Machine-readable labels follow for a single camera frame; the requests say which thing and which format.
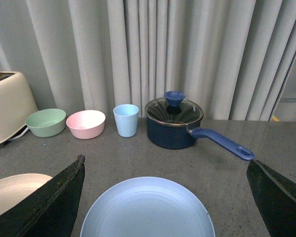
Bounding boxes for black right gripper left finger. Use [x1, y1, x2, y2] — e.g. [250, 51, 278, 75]
[0, 155, 85, 237]

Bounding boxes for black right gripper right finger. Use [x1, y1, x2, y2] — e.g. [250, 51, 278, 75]
[246, 160, 296, 237]

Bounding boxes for cream white plate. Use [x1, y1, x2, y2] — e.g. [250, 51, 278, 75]
[0, 173, 52, 215]

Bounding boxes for light blue plate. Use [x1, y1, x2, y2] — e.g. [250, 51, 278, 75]
[80, 177, 216, 237]

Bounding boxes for green bowl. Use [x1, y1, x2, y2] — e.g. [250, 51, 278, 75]
[25, 109, 66, 138]

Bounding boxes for pink bowl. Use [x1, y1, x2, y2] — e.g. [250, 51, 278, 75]
[66, 110, 106, 139]

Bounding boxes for cream toaster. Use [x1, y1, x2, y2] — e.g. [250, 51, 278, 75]
[0, 72, 38, 144]

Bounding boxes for light blue cup right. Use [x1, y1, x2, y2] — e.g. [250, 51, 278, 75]
[113, 104, 139, 138]

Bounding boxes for dark blue saucepan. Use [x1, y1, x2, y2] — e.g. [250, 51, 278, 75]
[145, 97, 256, 162]

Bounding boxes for glass pot lid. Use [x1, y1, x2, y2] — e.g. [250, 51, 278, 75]
[145, 91, 204, 126]

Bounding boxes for grey curtain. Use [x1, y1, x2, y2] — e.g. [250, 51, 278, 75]
[0, 0, 296, 120]

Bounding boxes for white toaster cable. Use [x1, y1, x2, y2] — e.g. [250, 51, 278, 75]
[7, 126, 30, 142]

